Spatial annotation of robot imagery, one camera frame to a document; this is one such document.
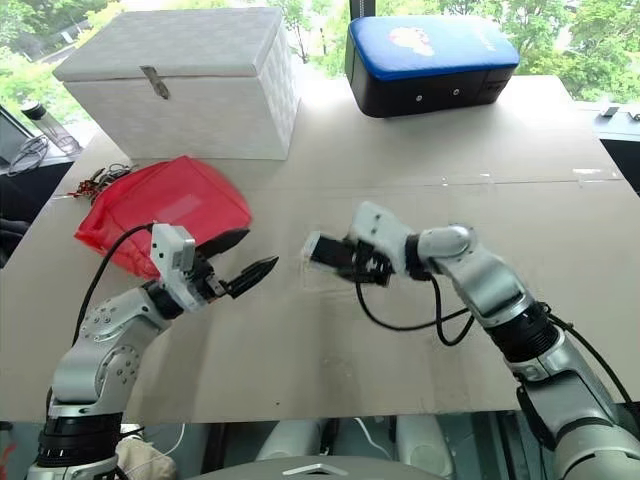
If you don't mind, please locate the clear water bottle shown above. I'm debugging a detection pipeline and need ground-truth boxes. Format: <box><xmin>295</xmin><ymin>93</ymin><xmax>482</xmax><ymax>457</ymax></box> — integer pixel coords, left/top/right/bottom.
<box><xmin>20</xmin><ymin>101</ymin><xmax>79</xmax><ymax>153</ymax></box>

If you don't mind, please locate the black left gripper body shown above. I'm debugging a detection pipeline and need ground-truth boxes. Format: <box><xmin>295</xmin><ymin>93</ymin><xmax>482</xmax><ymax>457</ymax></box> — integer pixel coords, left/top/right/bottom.
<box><xmin>186</xmin><ymin>251</ymin><xmax>234</xmax><ymax>302</ymax></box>

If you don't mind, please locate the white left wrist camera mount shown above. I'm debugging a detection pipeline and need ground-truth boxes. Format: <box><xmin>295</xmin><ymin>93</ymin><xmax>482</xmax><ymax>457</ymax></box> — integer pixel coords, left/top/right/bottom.
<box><xmin>149</xmin><ymin>223</ymin><xmax>212</xmax><ymax>314</ymax></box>

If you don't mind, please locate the thin white cable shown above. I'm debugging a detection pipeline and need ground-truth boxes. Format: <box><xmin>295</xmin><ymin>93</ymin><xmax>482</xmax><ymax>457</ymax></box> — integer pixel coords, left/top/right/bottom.
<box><xmin>147</xmin><ymin>423</ymin><xmax>187</xmax><ymax>457</ymax></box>

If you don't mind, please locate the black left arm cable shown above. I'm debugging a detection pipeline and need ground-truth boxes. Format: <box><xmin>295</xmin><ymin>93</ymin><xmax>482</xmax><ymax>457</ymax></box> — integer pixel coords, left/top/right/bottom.
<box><xmin>72</xmin><ymin>223</ymin><xmax>156</xmax><ymax>347</ymax></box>

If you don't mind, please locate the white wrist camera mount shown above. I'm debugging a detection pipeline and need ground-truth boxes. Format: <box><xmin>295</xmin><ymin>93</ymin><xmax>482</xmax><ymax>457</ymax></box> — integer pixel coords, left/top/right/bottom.
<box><xmin>149</xmin><ymin>223</ymin><xmax>212</xmax><ymax>314</ymax></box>
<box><xmin>347</xmin><ymin>201</ymin><xmax>416</xmax><ymax>275</ymax></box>

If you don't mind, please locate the black right upper arm cable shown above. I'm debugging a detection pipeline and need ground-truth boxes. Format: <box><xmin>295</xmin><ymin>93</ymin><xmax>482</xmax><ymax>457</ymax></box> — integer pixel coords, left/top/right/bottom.
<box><xmin>543</xmin><ymin>303</ymin><xmax>637</xmax><ymax>407</ymax></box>

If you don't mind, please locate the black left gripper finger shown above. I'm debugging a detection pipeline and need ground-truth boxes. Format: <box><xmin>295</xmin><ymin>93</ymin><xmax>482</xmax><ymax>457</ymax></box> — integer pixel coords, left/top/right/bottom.
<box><xmin>197</xmin><ymin>228</ymin><xmax>251</xmax><ymax>262</ymax></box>
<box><xmin>221</xmin><ymin>255</ymin><xmax>280</xmax><ymax>300</ymax></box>

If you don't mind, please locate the blue and black case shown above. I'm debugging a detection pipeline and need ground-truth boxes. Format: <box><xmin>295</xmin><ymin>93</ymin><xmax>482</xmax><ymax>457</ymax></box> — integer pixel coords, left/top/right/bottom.
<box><xmin>344</xmin><ymin>14</ymin><xmax>522</xmax><ymax>119</ymax></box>

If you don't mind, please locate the black side desk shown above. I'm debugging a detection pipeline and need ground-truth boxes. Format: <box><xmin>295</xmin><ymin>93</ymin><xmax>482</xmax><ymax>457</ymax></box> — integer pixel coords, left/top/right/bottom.
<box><xmin>593</xmin><ymin>102</ymin><xmax>640</xmax><ymax>197</ymax></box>

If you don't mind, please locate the tangled string bundle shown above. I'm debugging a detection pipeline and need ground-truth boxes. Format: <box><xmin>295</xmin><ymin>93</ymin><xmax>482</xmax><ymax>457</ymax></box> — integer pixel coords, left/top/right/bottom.
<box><xmin>68</xmin><ymin>163</ymin><xmax>139</xmax><ymax>202</ymax></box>

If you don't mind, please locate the red mesh bag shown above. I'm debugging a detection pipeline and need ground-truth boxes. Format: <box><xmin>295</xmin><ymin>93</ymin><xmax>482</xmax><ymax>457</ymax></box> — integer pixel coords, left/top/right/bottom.
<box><xmin>74</xmin><ymin>155</ymin><xmax>253</xmax><ymax>281</ymax></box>

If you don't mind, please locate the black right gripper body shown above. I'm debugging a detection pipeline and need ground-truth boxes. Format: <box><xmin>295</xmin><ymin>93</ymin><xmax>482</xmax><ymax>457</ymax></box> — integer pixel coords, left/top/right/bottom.
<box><xmin>344</xmin><ymin>238</ymin><xmax>396</xmax><ymax>289</ymax></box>

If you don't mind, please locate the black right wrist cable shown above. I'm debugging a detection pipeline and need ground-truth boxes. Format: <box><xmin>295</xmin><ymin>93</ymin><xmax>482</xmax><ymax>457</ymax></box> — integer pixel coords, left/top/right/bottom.
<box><xmin>352</xmin><ymin>273</ymin><xmax>477</xmax><ymax>347</ymax></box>

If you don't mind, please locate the clear plastic phone case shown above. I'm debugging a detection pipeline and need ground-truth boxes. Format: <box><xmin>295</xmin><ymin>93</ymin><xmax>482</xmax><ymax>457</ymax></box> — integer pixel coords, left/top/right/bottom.
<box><xmin>299</xmin><ymin>252</ymin><xmax>362</xmax><ymax>297</ymax></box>

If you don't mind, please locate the beige cloth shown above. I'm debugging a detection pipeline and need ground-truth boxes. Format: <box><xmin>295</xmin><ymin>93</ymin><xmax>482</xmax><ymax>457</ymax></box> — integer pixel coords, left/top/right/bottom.
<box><xmin>113</xmin><ymin>434</ymin><xmax>178</xmax><ymax>480</ymax></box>

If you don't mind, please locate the silver robot torso plate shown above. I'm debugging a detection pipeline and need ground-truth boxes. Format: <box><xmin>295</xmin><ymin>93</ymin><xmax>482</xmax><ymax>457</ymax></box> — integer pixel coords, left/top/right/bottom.
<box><xmin>199</xmin><ymin>453</ymin><xmax>454</xmax><ymax>480</ymax></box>

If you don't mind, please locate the white quilted storage box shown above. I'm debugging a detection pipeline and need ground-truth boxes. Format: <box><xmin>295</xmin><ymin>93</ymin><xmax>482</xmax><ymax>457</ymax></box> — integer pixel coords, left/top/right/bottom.
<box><xmin>52</xmin><ymin>8</ymin><xmax>302</xmax><ymax>162</ymax></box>

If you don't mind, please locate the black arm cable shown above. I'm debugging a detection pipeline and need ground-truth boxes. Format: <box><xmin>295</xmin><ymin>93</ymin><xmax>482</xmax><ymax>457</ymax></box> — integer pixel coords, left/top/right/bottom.
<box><xmin>72</xmin><ymin>223</ymin><xmax>156</xmax><ymax>347</ymax></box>
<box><xmin>543</xmin><ymin>303</ymin><xmax>637</xmax><ymax>407</ymax></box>

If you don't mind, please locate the grey rounded robot leg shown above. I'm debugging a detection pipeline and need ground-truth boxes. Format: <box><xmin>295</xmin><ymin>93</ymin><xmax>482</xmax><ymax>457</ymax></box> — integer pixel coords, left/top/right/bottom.
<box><xmin>396</xmin><ymin>414</ymin><xmax>455</xmax><ymax>477</ymax></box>
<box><xmin>253</xmin><ymin>418</ymin><xmax>327</xmax><ymax>464</ymax></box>

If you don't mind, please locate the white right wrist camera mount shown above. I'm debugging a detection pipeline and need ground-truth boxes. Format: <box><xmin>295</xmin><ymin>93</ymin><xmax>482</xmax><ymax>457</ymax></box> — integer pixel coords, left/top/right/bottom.
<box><xmin>347</xmin><ymin>201</ymin><xmax>416</xmax><ymax>275</ymax></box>

